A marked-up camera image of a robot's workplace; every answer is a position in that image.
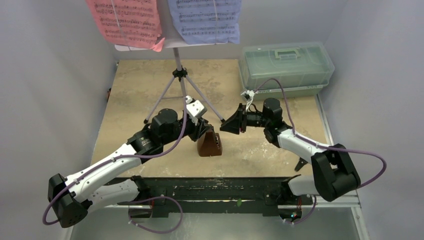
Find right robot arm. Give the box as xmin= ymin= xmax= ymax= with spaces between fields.
xmin=220 ymin=98 xmax=361 ymax=204

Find black handled tool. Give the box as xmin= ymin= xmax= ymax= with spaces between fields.
xmin=294 ymin=158 xmax=308 ymax=172

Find pink paper folder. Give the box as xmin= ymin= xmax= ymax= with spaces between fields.
xmin=85 ymin=0 xmax=165 ymax=52

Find aluminium frame rails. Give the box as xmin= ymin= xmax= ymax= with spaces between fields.
xmin=48 ymin=96 xmax=361 ymax=228

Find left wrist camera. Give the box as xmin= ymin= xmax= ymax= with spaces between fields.
xmin=185 ymin=95 xmax=208 ymax=126

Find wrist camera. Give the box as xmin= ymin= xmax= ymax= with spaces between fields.
xmin=185 ymin=95 xmax=208 ymax=126
xmin=240 ymin=90 xmax=255 ymax=112

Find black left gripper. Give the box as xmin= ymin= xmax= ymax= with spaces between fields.
xmin=161 ymin=113 xmax=212 ymax=146

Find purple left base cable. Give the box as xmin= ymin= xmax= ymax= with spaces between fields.
xmin=128 ymin=196 xmax=184 ymax=234

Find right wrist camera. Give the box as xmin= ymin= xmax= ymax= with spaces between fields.
xmin=240 ymin=90 xmax=255 ymax=112

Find brown wooden metronome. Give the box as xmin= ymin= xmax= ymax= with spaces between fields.
xmin=197 ymin=129 xmax=223 ymax=157

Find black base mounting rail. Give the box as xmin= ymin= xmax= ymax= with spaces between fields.
xmin=121 ymin=176 xmax=314 ymax=219

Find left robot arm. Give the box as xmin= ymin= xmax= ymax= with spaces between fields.
xmin=42 ymin=107 xmax=214 ymax=228

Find translucent green storage box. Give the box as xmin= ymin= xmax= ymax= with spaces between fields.
xmin=238 ymin=42 xmax=335 ymax=101

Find lilac perforated music stand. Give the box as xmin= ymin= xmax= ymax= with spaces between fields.
xmin=114 ymin=0 xmax=243 ymax=125

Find white sheet music pages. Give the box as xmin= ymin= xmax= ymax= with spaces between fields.
xmin=168 ymin=0 xmax=242 ymax=45

